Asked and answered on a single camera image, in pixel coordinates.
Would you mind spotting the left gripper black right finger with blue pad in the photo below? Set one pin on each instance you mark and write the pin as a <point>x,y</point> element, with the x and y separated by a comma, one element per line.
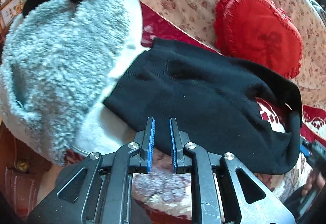
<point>186,154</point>

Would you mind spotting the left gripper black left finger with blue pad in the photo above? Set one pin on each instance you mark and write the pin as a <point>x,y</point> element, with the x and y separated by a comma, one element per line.
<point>136,155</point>

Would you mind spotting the black knit pants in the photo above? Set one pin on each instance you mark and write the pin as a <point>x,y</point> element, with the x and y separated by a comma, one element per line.
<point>223,104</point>

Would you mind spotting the person's right hand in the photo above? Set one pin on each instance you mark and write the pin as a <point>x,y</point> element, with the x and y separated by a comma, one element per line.
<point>315,179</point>

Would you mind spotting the brown leather bag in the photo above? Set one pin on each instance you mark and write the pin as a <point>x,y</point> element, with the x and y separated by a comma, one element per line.
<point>22,170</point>

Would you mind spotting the grey fluffy fleece garment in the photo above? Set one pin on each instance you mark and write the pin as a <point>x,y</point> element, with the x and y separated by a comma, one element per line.
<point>59,63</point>

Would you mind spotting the red heart-shaped ruffled pillow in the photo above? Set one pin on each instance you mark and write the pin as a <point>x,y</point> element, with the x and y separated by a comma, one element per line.
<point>258,31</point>

